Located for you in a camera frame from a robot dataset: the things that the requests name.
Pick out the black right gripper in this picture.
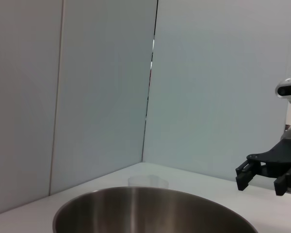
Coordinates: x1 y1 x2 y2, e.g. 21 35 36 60
235 139 291 197

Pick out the clear plastic measuring cup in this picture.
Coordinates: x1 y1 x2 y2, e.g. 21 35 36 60
128 174 170 190

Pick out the stainless steel mixing bowl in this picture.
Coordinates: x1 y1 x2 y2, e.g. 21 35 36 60
52 186 260 233

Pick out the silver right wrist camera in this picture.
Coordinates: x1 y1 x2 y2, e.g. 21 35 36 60
275 77 291 105

